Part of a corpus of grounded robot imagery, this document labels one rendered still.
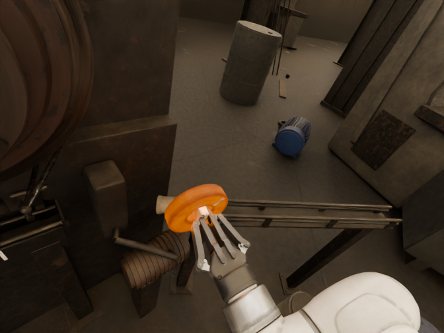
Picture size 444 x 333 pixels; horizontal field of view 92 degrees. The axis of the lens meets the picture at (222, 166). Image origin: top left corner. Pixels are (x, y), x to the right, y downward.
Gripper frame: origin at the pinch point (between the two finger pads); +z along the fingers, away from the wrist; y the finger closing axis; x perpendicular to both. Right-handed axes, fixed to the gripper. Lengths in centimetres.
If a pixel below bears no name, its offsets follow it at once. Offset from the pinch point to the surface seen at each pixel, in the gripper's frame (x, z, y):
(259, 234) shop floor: -85, 11, 72
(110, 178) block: -5.4, 17.4, -16.5
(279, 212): -18.4, -2.1, 37.2
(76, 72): 22.8, 16.7, -19.6
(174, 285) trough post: -84, 4, 7
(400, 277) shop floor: -80, -57, 154
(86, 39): 27.6, 17.3, -17.6
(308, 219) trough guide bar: -12.1, -10.2, 40.9
